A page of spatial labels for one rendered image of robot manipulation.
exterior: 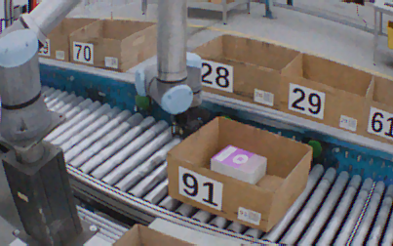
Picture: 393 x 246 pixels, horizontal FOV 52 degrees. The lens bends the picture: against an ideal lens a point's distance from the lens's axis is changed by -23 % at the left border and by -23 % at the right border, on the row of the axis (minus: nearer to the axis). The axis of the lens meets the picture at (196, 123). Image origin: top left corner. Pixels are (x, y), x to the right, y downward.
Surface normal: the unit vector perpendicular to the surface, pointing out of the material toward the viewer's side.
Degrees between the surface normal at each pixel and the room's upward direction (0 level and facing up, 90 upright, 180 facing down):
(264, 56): 90
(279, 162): 89
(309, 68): 90
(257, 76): 90
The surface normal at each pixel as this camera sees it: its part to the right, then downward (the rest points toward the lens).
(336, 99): -0.51, 0.42
